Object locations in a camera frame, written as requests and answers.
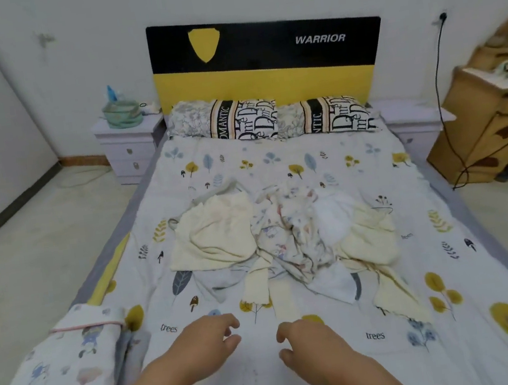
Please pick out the person's left hand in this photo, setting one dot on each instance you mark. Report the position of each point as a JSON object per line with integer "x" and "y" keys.
{"x": 200, "y": 351}

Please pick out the person's right hand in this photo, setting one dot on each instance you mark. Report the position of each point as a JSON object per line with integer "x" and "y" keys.
{"x": 322, "y": 354}

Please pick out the cartoon print pyjama trousers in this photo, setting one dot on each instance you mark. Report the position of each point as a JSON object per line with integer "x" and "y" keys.
{"x": 287, "y": 232}

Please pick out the white dotted blouse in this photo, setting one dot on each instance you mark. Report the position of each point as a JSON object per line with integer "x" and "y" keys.
{"x": 336, "y": 216}

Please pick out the bed with leaf print bedding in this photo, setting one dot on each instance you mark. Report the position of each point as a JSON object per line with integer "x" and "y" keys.
{"x": 223, "y": 166}

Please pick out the white nightstand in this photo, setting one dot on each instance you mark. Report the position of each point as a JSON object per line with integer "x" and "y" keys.
{"x": 128, "y": 155}
{"x": 413, "y": 127}

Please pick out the black white patterned pillow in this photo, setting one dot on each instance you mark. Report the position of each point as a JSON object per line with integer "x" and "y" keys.
{"x": 226, "y": 121}
{"x": 337, "y": 116}

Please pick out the small white container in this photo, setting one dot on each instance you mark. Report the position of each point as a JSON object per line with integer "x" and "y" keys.
{"x": 150, "y": 108}

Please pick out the dark shoe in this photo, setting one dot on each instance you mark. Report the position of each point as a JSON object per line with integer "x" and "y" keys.
{"x": 505, "y": 174}

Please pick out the wooden dressing table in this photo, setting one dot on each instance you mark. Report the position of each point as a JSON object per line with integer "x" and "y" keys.
{"x": 479, "y": 132}

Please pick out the small blue bottle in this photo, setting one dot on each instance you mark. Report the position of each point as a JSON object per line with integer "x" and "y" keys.
{"x": 111, "y": 94}

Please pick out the black yellow headboard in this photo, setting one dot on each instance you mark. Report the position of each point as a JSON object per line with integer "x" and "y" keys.
{"x": 258, "y": 82}

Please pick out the wall socket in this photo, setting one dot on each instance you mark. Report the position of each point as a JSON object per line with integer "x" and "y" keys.
{"x": 443, "y": 17}

